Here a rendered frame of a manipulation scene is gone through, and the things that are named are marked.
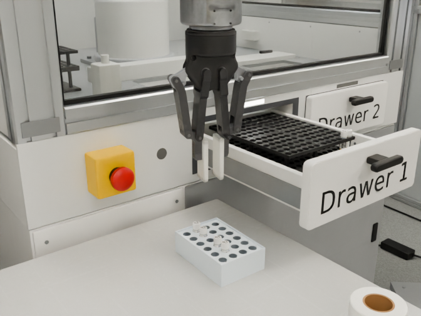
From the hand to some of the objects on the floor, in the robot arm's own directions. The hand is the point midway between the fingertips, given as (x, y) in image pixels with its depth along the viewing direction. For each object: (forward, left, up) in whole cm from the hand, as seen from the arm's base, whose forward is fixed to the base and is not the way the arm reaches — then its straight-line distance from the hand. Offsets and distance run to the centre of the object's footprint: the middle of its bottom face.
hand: (210, 158), depth 80 cm
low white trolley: (-18, +11, -92) cm, 94 cm away
